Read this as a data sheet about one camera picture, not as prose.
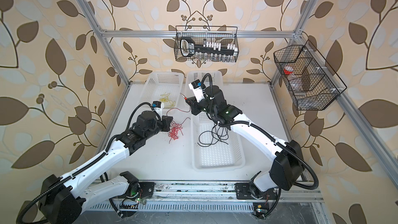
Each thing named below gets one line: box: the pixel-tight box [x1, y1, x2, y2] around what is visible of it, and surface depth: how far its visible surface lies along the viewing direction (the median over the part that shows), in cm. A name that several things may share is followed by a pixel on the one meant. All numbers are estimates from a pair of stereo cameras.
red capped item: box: [283, 65, 294, 75], surface depth 84 cm
